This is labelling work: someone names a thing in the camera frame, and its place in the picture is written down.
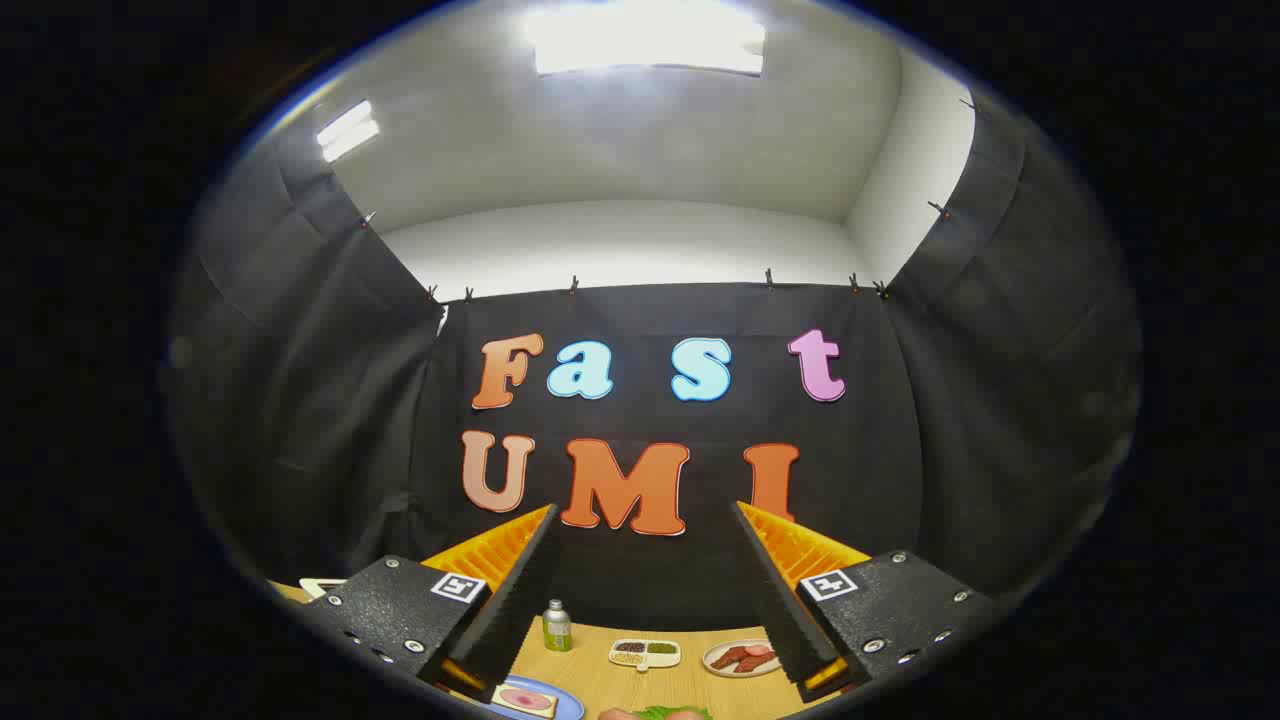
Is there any black backdrop cloth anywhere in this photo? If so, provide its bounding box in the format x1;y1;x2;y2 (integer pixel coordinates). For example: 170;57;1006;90
165;85;1141;633

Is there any white oval plate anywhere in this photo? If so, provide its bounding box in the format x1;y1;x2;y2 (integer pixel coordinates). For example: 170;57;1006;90
702;639;783;679

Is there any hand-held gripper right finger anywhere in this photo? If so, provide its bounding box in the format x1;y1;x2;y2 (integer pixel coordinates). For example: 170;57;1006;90
730;500;1001;704

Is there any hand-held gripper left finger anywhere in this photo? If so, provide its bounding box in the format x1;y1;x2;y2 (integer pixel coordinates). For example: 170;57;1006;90
300;503;563;704

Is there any white divided dish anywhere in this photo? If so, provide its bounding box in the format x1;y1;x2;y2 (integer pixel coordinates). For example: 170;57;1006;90
608;638;682;672

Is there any ceiling light panel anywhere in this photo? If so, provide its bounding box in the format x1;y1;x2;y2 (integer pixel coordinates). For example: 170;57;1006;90
316;100;381;163
525;0;766;77

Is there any white bread slice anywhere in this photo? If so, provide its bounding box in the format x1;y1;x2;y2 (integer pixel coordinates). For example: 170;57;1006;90
492;685;559;718

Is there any blue round plate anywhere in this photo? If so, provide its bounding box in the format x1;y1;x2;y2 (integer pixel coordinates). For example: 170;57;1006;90
480;676;585;720

